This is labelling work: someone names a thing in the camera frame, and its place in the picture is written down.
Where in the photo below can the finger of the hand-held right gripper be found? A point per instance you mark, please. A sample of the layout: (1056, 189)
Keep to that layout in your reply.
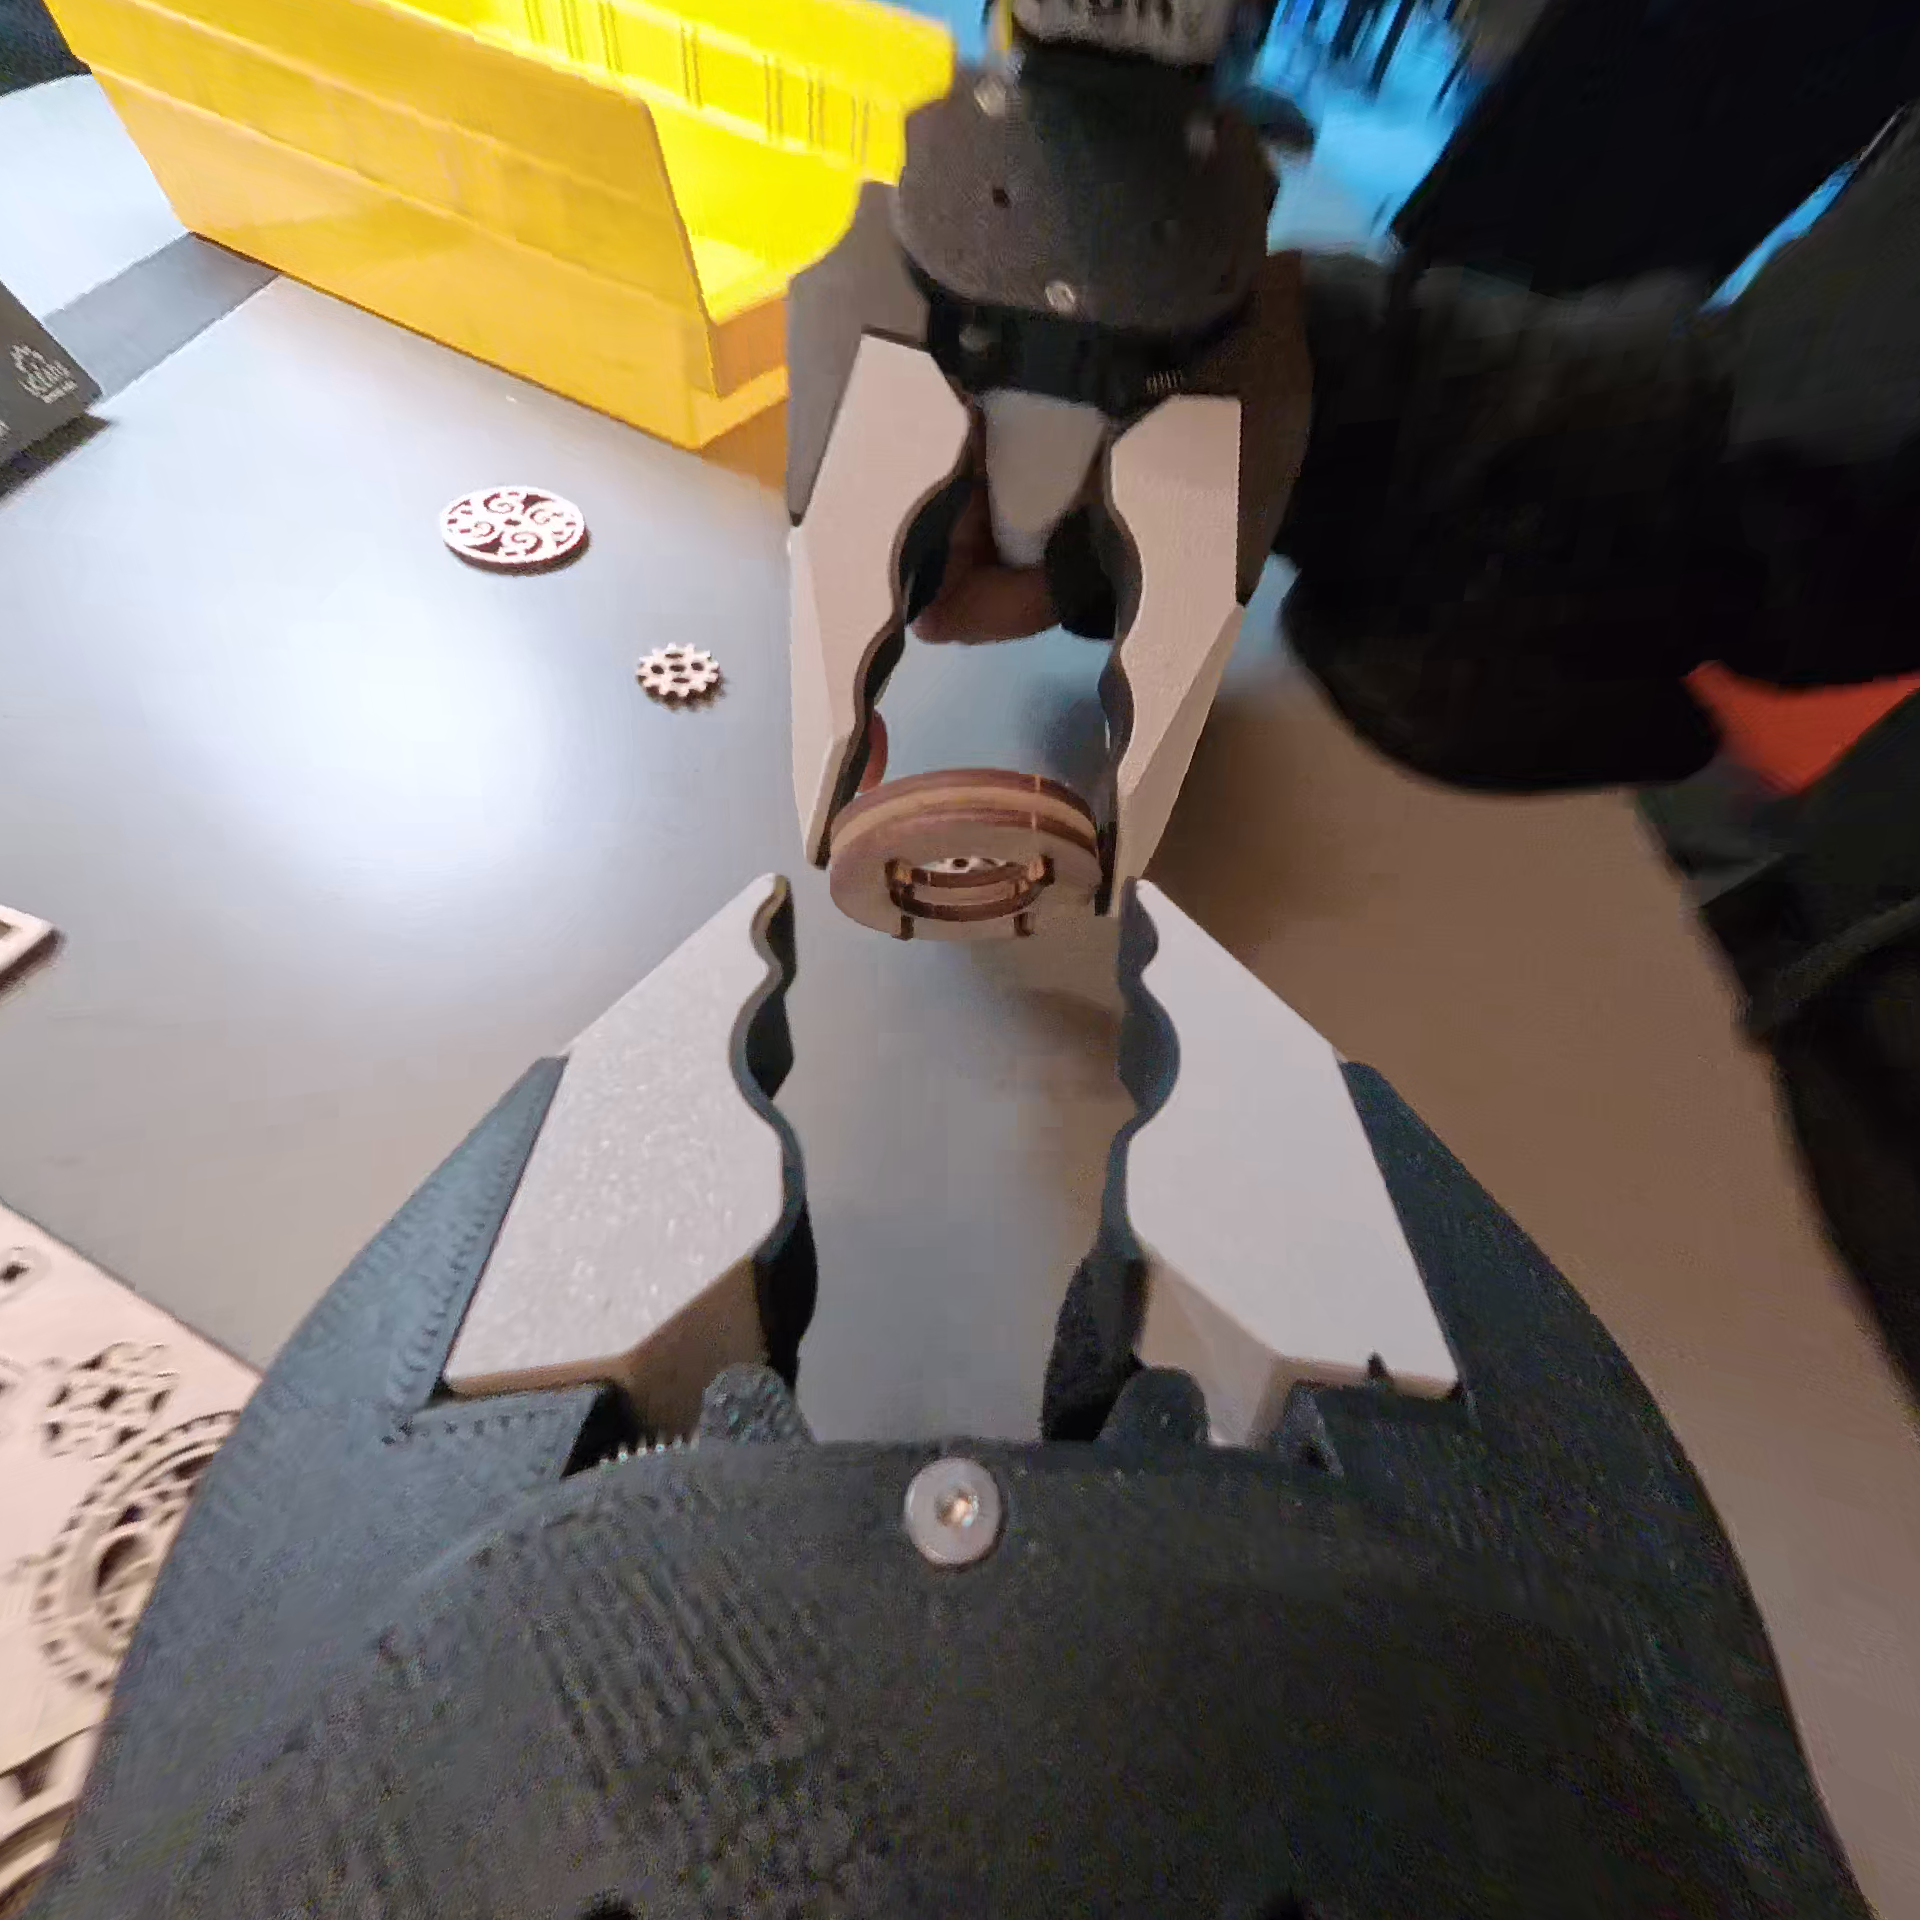
(1194, 522)
(846, 495)

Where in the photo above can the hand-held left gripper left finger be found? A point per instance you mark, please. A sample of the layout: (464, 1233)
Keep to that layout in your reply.
(614, 1198)

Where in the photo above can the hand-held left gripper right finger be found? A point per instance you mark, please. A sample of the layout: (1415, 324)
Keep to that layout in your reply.
(1290, 1198)

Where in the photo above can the small wooden gear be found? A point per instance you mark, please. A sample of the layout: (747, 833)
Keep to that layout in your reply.
(678, 675)

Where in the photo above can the swirl-cut wooden disc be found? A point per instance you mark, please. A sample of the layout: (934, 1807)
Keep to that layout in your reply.
(514, 527)

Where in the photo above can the person's right forearm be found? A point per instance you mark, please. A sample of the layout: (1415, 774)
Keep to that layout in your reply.
(1501, 522)

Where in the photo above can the person's right hand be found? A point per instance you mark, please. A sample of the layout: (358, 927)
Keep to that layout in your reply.
(984, 599)

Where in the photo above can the yellow plastic bin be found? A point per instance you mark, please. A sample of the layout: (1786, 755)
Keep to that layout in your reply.
(452, 194)

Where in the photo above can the laser-cut wooden parts sheet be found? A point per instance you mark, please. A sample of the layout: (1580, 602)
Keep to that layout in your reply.
(88, 1440)

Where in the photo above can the orange object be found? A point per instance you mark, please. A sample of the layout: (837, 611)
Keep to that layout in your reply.
(1784, 728)

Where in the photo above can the black product box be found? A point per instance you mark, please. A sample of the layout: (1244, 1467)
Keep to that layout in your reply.
(36, 377)

